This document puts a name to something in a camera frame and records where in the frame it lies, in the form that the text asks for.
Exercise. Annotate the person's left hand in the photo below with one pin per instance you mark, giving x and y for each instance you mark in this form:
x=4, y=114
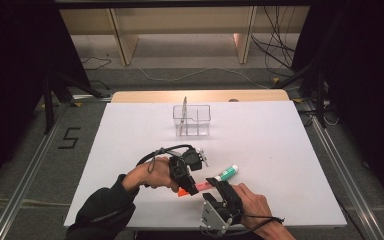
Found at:
x=150, y=175

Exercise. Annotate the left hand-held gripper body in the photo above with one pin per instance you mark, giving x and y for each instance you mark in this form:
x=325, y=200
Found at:
x=185, y=163

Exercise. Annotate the black tripod stand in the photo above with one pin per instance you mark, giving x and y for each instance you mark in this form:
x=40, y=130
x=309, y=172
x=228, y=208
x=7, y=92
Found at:
x=51, y=96

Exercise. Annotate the yellow tape piece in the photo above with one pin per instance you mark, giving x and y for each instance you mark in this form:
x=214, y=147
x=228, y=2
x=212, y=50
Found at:
x=276, y=80
x=77, y=104
x=297, y=100

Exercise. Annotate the clear plastic organizer box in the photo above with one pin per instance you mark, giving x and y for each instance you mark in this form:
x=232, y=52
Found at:
x=196, y=126

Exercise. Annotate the dark curtain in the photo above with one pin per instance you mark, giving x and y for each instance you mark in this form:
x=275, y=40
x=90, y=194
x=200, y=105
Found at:
x=13, y=83
x=370, y=100

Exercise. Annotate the white green glue stick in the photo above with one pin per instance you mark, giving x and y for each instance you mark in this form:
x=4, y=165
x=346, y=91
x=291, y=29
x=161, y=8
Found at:
x=228, y=172

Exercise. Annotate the orange highlighter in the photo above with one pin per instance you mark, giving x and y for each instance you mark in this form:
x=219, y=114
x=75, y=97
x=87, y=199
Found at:
x=202, y=186

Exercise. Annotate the person's right hand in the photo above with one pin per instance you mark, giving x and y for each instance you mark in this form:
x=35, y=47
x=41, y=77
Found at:
x=255, y=208

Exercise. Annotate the white table board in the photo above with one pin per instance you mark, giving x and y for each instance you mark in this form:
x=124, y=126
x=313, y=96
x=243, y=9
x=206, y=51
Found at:
x=263, y=140

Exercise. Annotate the clear ballpoint pen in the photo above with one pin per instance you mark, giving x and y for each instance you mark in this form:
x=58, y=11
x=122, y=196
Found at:
x=183, y=110

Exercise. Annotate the aluminium floor rail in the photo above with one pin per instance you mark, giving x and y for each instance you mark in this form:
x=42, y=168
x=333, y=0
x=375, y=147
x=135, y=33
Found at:
x=350, y=186
x=23, y=186

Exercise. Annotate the light wooden bench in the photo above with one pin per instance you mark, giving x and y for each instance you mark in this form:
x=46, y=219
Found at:
x=180, y=20

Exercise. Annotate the black metal stand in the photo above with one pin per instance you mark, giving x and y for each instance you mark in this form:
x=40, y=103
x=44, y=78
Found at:
x=315, y=86

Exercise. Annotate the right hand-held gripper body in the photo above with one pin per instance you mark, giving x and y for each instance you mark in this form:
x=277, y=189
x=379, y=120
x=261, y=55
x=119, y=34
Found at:
x=223, y=213

